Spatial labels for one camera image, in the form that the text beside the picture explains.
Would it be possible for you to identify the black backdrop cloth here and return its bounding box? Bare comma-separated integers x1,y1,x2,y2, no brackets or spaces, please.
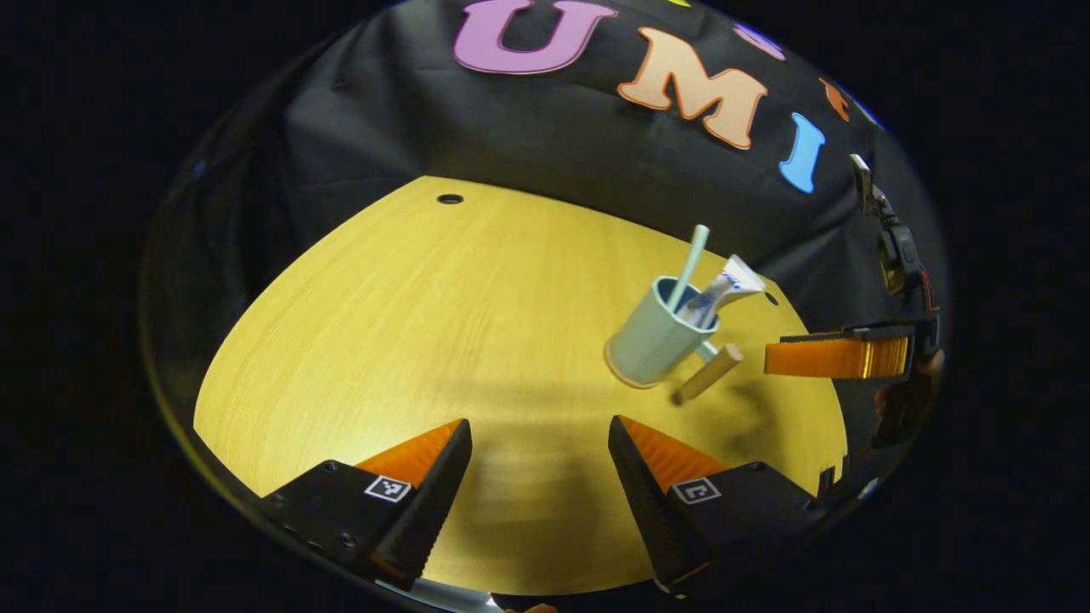
145,0,946,478

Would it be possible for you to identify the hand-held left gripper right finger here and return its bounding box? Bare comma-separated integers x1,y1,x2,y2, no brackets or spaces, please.
607,415,831,595

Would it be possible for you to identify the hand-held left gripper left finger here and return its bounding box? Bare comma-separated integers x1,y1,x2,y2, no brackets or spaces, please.
260,417,473,591

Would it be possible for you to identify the white squeezed toothpaste tube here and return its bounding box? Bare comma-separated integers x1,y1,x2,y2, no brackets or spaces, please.
679,254,767,330

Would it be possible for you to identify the pale green cup wooden handle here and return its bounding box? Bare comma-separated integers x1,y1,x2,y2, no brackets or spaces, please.
604,275,744,403

